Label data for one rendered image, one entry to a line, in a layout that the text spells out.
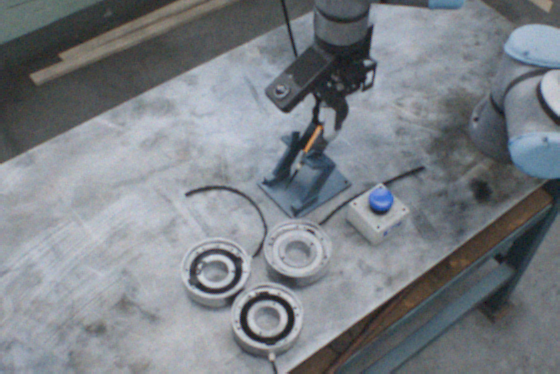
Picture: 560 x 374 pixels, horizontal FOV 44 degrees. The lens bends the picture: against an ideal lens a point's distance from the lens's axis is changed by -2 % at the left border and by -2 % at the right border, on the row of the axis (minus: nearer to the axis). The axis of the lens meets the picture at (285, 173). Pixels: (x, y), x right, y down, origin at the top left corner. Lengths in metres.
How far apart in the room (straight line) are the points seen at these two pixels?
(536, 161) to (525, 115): 0.07
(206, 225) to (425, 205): 0.37
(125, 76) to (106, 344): 1.61
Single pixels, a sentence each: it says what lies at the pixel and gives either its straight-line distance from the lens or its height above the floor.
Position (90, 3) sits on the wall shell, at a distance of 2.72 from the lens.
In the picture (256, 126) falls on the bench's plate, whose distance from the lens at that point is 1.30.
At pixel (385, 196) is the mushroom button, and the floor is 0.87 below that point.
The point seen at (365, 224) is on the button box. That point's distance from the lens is 1.14.
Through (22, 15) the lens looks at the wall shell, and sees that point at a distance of 2.62.
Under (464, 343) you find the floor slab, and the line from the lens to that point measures 2.02.
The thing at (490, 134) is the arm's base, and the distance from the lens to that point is 1.30.
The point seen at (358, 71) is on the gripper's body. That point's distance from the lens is 1.04.
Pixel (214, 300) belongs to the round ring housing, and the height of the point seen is 0.83.
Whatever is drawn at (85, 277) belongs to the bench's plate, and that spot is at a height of 0.80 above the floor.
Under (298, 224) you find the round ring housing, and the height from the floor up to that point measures 0.83.
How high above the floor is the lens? 1.77
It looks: 52 degrees down
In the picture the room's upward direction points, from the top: 3 degrees clockwise
